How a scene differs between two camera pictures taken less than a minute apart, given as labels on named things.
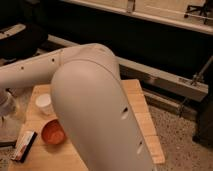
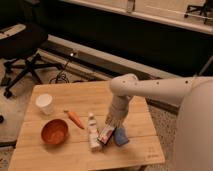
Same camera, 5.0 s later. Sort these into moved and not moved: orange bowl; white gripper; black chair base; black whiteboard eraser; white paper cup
Moved: black whiteboard eraser; white gripper
Not moved: orange bowl; black chair base; white paper cup
